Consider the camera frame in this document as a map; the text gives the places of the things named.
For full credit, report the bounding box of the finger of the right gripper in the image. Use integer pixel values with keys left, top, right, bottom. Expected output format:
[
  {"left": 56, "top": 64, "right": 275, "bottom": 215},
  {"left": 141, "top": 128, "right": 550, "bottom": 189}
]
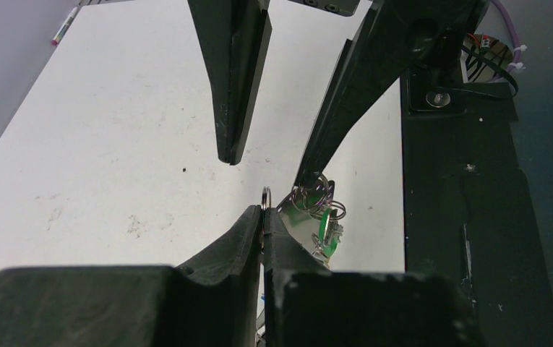
[
  {"left": 188, "top": 0, "right": 272, "bottom": 166},
  {"left": 293, "top": 0, "right": 487, "bottom": 188}
]

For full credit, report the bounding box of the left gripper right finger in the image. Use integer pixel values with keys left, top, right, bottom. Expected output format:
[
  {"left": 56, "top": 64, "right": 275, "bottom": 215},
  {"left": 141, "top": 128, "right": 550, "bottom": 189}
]
[{"left": 264, "top": 209, "right": 482, "bottom": 346}]

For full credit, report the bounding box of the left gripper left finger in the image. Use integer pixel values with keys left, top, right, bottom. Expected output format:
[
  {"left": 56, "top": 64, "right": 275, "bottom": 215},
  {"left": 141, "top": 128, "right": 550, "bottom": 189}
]
[{"left": 0, "top": 206, "right": 263, "bottom": 346}]

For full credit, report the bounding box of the green key tag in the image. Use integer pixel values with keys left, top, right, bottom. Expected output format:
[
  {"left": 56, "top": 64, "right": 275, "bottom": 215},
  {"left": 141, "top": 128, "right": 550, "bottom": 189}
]
[{"left": 318, "top": 208, "right": 340, "bottom": 257}]

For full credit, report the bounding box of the red marker pen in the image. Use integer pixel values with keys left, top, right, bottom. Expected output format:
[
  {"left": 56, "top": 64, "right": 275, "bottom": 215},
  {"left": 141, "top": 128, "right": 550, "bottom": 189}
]
[{"left": 51, "top": 6, "right": 80, "bottom": 46}]

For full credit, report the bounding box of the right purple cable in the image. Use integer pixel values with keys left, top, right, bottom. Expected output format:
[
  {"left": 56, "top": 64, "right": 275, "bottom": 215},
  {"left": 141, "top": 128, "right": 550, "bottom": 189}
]
[{"left": 489, "top": 0, "right": 528, "bottom": 85}]

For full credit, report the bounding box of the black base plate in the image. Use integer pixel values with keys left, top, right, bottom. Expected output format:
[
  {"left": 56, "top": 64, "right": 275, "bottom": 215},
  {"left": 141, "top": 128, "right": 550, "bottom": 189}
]
[{"left": 400, "top": 71, "right": 553, "bottom": 346}]

